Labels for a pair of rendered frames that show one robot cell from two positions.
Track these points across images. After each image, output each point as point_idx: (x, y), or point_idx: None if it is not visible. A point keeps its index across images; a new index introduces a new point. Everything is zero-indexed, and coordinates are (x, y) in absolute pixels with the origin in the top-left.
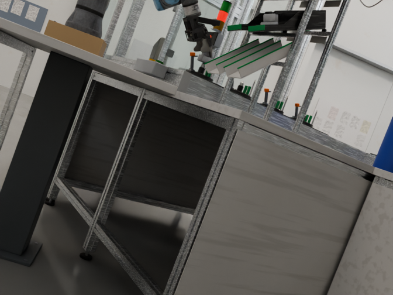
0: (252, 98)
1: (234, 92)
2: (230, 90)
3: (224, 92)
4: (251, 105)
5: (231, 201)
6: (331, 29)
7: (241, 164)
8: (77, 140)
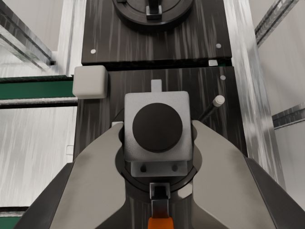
0: (275, 19)
1: (231, 51)
2: (168, 26)
3: (293, 125)
4: (267, 32)
5: None
6: None
7: None
8: None
